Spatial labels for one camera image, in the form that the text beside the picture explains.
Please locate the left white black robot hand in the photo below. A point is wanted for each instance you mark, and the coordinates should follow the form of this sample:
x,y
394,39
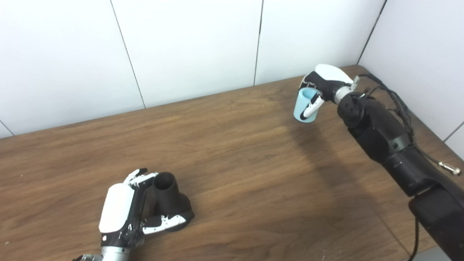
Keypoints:
x,y
117,208

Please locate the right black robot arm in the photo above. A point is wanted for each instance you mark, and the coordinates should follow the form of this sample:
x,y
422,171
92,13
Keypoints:
x,y
391,141

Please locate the black nozzle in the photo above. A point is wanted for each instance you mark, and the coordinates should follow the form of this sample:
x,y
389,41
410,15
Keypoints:
x,y
168,195

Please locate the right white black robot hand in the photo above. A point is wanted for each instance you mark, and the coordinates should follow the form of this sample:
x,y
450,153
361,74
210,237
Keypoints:
x,y
328,81

